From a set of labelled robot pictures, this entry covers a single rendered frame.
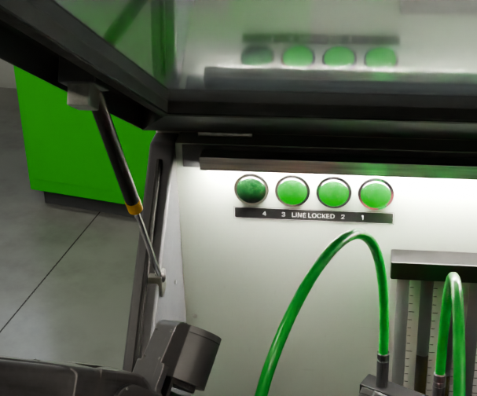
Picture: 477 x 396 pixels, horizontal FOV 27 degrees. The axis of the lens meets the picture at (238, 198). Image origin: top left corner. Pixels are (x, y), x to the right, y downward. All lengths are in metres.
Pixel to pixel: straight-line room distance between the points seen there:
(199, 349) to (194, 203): 0.46
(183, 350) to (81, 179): 3.28
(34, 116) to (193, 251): 2.83
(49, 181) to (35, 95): 0.40
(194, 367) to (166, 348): 0.04
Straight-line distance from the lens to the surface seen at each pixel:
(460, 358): 1.15
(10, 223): 4.38
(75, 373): 0.96
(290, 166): 1.38
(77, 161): 4.26
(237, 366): 1.61
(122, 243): 4.11
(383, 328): 1.44
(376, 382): 1.50
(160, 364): 1.02
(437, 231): 1.46
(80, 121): 4.17
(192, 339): 1.04
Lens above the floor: 2.03
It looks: 27 degrees down
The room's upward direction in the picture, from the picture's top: 2 degrees counter-clockwise
